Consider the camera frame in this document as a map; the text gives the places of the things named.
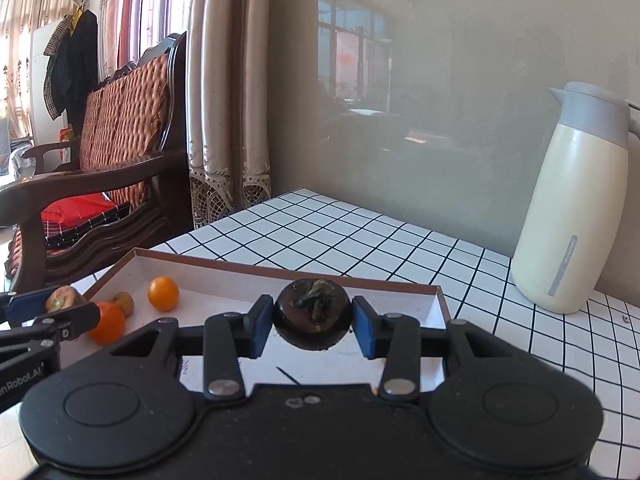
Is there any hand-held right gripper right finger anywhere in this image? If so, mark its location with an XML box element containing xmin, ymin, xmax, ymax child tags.
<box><xmin>351</xmin><ymin>296</ymin><xmax>521</xmax><ymax>403</ymax></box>

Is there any wooden bench with orange cushion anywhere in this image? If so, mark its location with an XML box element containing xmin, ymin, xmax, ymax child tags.
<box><xmin>0</xmin><ymin>32</ymin><xmax>193</xmax><ymax>293</ymax></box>

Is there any beige lace-trimmed curtain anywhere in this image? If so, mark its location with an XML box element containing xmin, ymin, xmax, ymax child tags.
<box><xmin>185</xmin><ymin>0</ymin><xmax>273</xmax><ymax>231</ymax></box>

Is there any carrot piece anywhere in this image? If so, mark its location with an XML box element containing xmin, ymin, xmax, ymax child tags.
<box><xmin>45</xmin><ymin>285</ymin><xmax>87</xmax><ymax>313</ymax></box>

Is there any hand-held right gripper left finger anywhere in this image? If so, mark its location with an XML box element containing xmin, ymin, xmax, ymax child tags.
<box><xmin>110</xmin><ymin>294</ymin><xmax>275</xmax><ymax>401</ymax></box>

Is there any dark checkered cloth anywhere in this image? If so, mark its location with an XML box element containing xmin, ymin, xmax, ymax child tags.
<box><xmin>42</xmin><ymin>203</ymin><xmax>132</xmax><ymax>248</ymax></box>

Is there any small orange kumquat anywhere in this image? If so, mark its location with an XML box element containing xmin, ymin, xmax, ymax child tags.
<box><xmin>147</xmin><ymin>276</ymin><xmax>180</xmax><ymax>311</ymax></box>

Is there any brown kiwi fruit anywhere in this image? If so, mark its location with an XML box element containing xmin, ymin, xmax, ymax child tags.
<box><xmin>110</xmin><ymin>292</ymin><xmax>135</xmax><ymax>318</ymax></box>

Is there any brown cardboard box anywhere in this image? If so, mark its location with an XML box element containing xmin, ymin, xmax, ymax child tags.
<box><xmin>60</xmin><ymin>247</ymin><xmax>453</xmax><ymax>395</ymax></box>

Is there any plaid hanging garment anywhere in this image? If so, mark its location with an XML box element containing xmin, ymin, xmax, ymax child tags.
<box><xmin>42</xmin><ymin>15</ymin><xmax>73</xmax><ymax>121</ymax></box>

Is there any sheer patterned curtain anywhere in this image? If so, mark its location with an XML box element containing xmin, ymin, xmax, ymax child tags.
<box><xmin>0</xmin><ymin>0</ymin><xmax>126</xmax><ymax>146</ymax></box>

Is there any red-framed window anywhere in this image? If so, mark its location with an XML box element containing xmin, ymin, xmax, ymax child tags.
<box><xmin>117</xmin><ymin>0</ymin><xmax>196</xmax><ymax>81</ymax></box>

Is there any dark purple mangosteen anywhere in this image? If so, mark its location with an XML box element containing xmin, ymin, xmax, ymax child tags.
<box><xmin>272</xmin><ymin>278</ymin><xmax>353</xmax><ymax>351</ymax></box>

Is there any white checkered tablecloth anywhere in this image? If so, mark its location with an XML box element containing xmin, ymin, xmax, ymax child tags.
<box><xmin>147</xmin><ymin>188</ymin><xmax>640</xmax><ymax>480</ymax></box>

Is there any red plastic bag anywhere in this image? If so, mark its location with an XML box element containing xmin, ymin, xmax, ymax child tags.
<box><xmin>41</xmin><ymin>192</ymin><xmax>118</xmax><ymax>226</ymax></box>

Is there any white cabinet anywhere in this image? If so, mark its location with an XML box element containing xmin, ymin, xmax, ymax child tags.
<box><xmin>27</xmin><ymin>22</ymin><xmax>66</xmax><ymax>141</ymax></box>

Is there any orange mandarin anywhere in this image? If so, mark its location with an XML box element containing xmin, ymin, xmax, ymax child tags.
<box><xmin>87</xmin><ymin>301</ymin><xmax>127</xmax><ymax>346</ymax></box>

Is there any cream thermos jug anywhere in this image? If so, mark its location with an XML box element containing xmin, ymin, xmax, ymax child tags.
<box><xmin>510</xmin><ymin>81</ymin><xmax>640</xmax><ymax>315</ymax></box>

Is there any dark hanging jacket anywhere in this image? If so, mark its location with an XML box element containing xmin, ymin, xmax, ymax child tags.
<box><xmin>50</xmin><ymin>9</ymin><xmax>99</xmax><ymax>128</ymax></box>

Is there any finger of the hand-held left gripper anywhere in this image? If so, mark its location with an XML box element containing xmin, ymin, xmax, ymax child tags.
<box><xmin>0</xmin><ymin>290</ymin><xmax>51</xmax><ymax>328</ymax></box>
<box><xmin>0</xmin><ymin>301</ymin><xmax>102</xmax><ymax>361</ymax></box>

